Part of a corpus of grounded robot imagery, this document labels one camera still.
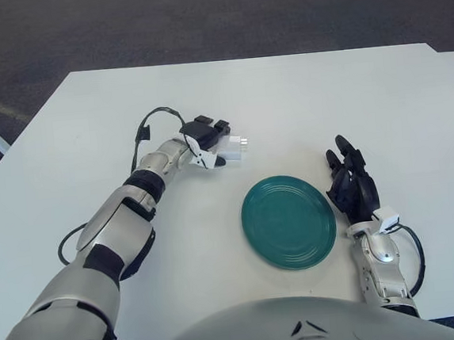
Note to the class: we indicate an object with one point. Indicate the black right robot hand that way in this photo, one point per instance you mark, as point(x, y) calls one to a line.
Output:
point(362, 192)

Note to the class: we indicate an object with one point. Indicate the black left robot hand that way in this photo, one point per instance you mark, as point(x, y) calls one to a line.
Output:
point(202, 134)

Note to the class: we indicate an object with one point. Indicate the white square charger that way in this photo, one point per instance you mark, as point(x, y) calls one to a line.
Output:
point(233, 150)

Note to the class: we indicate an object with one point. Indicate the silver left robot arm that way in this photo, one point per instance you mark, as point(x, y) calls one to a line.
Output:
point(109, 236)

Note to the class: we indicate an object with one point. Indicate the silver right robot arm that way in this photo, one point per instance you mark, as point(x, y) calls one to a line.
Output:
point(382, 267)

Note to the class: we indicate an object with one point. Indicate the teal round plate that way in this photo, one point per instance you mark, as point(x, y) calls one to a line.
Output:
point(289, 222)

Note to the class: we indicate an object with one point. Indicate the white left wrist connector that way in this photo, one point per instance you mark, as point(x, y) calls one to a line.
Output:
point(208, 160)

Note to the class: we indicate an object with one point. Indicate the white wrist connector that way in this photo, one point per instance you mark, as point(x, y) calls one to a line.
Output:
point(387, 216)
point(208, 160)

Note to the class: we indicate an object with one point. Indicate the white right wrist connector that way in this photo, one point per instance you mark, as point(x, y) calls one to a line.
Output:
point(387, 216)

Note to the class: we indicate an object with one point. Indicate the grey robot torso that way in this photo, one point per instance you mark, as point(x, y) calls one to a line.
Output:
point(304, 326)

